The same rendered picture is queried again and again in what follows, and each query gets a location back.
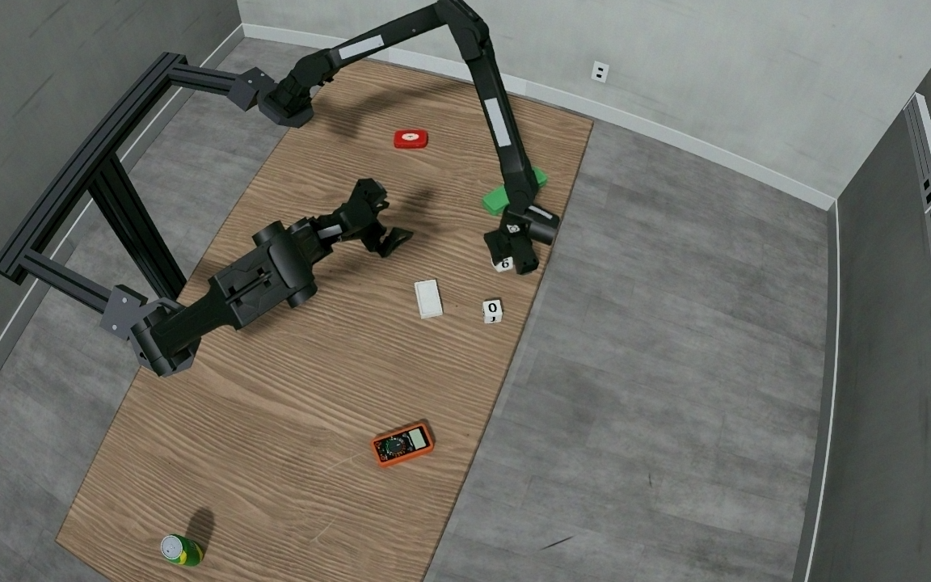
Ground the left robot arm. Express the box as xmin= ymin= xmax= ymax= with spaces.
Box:
xmin=264 ymin=0 xmax=560 ymax=276

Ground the white number cube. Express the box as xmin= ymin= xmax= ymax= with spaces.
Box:
xmin=491 ymin=257 xmax=512 ymax=271
xmin=482 ymin=300 xmax=502 ymax=323

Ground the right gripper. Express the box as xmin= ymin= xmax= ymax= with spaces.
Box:
xmin=344 ymin=200 xmax=414 ymax=258

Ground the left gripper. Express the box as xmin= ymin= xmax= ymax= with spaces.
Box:
xmin=483 ymin=223 xmax=523 ymax=265

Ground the green flat bar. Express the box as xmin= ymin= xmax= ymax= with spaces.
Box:
xmin=482 ymin=167 xmax=547 ymax=216

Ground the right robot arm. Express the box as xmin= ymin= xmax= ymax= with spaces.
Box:
xmin=130 ymin=178 xmax=388 ymax=377

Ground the green drink can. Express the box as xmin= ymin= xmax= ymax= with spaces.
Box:
xmin=161 ymin=534 xmax=203 ymax=567

